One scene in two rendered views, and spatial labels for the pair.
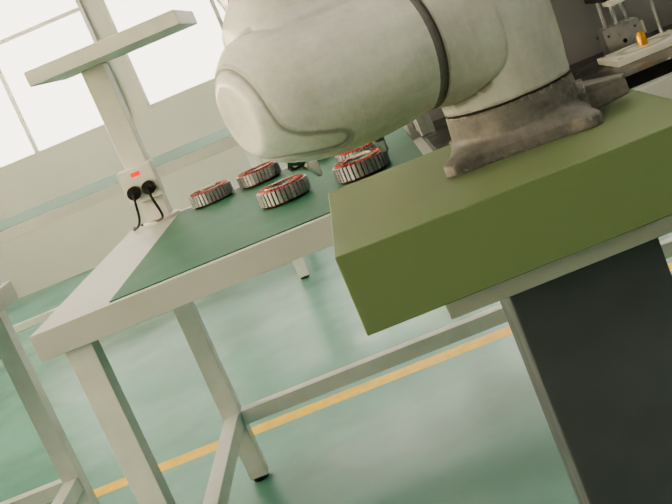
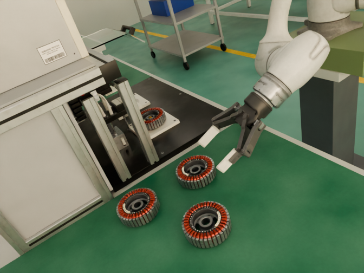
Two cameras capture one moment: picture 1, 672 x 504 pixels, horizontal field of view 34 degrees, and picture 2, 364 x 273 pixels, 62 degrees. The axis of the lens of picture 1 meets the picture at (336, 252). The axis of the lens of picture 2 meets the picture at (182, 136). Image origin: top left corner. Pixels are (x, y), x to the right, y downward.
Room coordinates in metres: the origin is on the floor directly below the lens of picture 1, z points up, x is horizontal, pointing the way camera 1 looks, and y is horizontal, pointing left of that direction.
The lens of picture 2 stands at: (2.45, 0.48, 1.33)
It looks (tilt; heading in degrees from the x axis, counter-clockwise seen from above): 33 degrees down; 243
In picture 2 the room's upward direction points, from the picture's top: 18 degrees counter-clockwise
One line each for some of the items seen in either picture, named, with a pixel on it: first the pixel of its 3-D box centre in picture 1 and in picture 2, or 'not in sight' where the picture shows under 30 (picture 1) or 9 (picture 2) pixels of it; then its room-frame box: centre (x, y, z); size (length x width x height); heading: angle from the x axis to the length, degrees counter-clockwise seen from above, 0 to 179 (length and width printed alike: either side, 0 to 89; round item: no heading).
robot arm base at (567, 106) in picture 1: (531, 109); (324, 23); (1.28, -0.27, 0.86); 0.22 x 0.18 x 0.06; 76
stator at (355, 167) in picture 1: (361, 165); (195, 171); (2.15, -0.11, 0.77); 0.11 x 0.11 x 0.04
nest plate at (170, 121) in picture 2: not in sight; (153, 124); (2.09, -0.44, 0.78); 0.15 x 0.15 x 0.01; 86
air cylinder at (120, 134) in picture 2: not in sight; (116, 138); (2.23, -0.45, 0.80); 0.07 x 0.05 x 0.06; 86
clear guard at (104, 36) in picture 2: not in sight; (96, 46); (2.07, -0.77, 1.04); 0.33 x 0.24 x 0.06; 176
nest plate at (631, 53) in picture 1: (644, 47); (128, 105); (2.07, -0.69, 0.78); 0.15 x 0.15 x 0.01; 86
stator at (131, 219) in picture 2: (361, 152); (138, 206); (2.33, -0.13, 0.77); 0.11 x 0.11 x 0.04
